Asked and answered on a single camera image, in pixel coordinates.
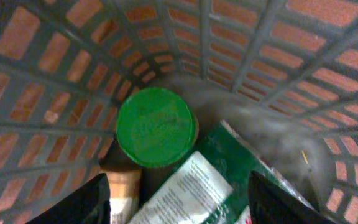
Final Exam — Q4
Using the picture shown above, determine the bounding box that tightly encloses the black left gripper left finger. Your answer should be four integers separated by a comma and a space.
27, 173, 111, 224

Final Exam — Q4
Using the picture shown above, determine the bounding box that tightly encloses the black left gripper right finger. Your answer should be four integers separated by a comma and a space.
248, 171, 334, 224

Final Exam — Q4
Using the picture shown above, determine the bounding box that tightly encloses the white tube carton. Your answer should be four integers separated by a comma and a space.
101, 165, 142, 224

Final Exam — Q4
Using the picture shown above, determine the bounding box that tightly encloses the green white wipes pack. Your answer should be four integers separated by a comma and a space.
129, 120, 310, 224

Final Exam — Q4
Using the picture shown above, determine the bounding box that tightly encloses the green lid spice jar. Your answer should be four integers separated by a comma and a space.
116, 88, 199, 168

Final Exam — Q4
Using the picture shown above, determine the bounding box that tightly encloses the grey plastic mesh basket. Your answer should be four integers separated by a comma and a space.
0, 0, 358, 223

